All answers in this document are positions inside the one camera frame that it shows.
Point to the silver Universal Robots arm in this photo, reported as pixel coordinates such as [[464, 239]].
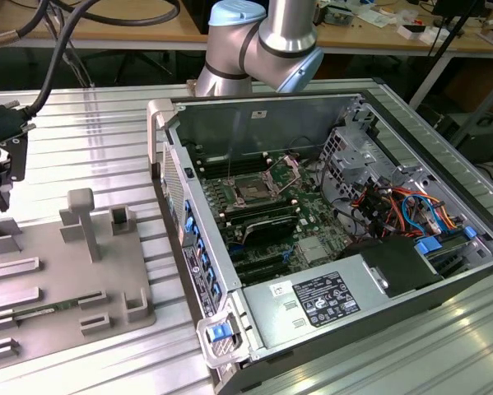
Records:
[[287, 29]]

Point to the black RAM slot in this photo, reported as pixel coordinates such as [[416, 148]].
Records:
[[238, 168], [229, 157]]

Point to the CPU socket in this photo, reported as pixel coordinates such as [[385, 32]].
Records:
[[250, 190]]

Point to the black expansion slot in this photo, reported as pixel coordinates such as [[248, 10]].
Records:
[[262, 265]]

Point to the grey parts rack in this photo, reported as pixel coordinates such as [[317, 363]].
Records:
[[65, 263]]

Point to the green RAM stick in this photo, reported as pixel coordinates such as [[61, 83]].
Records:
[[48, 308]]

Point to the blue case latch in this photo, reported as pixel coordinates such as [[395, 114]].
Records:
[[216, 333]]

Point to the black expansion card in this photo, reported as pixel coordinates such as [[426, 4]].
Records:
[[271, 232]]

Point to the grey power supply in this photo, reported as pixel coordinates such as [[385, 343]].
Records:
[[271, 321]]

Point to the green motherboard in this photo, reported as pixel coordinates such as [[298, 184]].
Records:
[[316, 214]]

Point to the silver chipset heatsink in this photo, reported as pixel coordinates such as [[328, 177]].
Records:
[[315, 250]]

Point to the silver perforated drive cage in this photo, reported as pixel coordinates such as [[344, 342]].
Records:
[[345, 164]]

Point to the open black PC case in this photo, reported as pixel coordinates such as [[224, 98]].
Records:
[[345, 329]]

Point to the wooden desk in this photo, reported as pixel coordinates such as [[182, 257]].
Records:
[[373, 35]]

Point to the black air shroud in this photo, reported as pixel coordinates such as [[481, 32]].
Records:
[[398, 263]]

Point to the white open box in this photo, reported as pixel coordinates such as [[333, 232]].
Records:
[[415, 33]]

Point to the black stand leg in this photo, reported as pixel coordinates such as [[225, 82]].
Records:
[[443, 45]]

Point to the small blue clip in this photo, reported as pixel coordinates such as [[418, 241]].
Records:
[[469, 231]]

